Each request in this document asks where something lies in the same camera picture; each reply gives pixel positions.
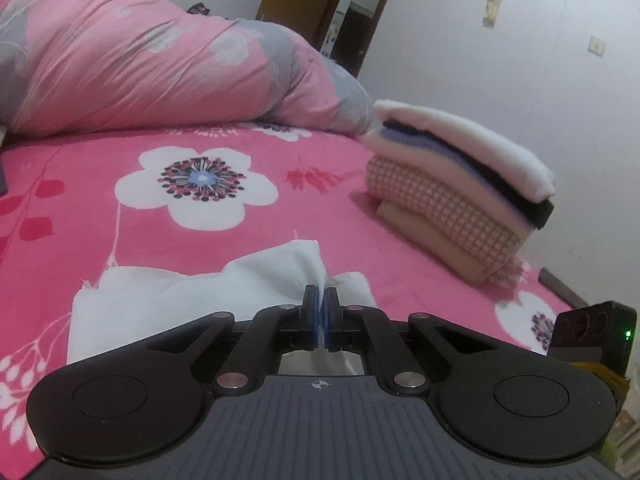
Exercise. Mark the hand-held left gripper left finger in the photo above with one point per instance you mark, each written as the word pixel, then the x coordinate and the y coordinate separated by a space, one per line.
pixel 311 320

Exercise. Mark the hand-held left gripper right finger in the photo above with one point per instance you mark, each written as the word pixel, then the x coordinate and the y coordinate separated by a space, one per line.
pixel 332 320

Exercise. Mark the pink floral bed blanket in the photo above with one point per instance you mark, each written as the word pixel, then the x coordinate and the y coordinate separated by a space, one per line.
pixel 350 210

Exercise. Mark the beige folded garment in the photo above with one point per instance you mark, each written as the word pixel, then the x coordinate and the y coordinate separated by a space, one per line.
pixel 415 230

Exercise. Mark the black folded garment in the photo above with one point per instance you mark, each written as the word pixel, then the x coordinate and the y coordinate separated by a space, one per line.
pixel 542 215

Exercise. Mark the lavender folded garment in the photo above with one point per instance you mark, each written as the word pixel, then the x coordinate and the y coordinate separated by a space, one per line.
pixel 435 147

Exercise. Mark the paper notes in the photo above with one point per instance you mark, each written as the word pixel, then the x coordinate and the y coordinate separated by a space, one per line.
pixel 327 40

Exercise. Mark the pink and grey quilt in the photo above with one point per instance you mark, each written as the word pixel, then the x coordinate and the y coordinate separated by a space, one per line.
pixel 125 60

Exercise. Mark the background clutter pile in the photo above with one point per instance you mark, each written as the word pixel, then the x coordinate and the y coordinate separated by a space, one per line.
pixel 200 10

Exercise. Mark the dark brown garment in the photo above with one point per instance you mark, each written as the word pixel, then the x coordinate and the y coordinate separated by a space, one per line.
pixel 3 177

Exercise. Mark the wooden bed frame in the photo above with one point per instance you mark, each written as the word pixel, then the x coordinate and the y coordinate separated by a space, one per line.
pixel 565 290

